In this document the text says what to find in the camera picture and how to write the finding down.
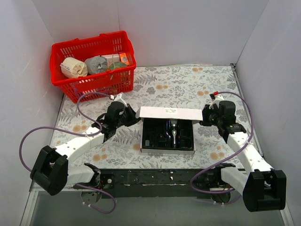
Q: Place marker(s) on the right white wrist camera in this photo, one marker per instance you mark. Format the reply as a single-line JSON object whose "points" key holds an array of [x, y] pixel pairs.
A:
{"points": [[216, 98]]}

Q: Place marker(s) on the orange small box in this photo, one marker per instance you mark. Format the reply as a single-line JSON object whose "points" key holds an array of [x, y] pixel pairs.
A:
{"points": [[124, 59]]}

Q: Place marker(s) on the beige paper-wrapped roll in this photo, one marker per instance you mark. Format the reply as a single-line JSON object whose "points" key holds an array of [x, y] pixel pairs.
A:
{"points": [[73, 68]]}

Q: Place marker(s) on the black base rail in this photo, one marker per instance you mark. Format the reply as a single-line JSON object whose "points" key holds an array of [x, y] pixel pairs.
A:
{"points": [[162, 183]]}

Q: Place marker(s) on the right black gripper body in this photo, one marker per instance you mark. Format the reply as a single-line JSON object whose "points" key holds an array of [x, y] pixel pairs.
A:
{"points": [[208, 115]]}

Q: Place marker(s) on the white hair clipper box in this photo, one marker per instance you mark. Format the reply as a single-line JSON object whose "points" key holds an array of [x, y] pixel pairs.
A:
{"points": [[156, 129]]}

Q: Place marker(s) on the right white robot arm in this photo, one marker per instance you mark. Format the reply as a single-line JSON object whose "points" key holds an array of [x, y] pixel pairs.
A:
{"points": [[262, 187]]}

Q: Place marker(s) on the black silver hair clipper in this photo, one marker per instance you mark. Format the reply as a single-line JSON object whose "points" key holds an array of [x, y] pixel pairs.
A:
{"points": [[174, 127]]}

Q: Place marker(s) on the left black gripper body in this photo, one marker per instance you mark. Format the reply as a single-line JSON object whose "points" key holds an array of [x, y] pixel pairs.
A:
{"points": [[129, 114]]}

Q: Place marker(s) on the red plastic shopping basket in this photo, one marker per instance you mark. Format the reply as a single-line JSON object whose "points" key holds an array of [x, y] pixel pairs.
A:
{"points": [[110, 82]]}

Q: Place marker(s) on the green broccoli-like item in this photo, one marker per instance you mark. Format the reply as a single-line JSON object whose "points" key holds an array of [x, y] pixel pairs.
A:
{"points": [[117, 65]]}

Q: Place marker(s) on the white flat box in basket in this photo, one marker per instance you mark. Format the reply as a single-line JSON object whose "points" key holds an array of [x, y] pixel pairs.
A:
{"points": [[111, 58]]}

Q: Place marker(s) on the grey wrapped roll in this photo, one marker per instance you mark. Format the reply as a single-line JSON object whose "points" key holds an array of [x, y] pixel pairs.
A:
{"points": [[96, 65]]}

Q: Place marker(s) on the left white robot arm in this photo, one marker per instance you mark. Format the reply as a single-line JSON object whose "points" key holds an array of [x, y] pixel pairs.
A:
{"points": [[53, 171]]}

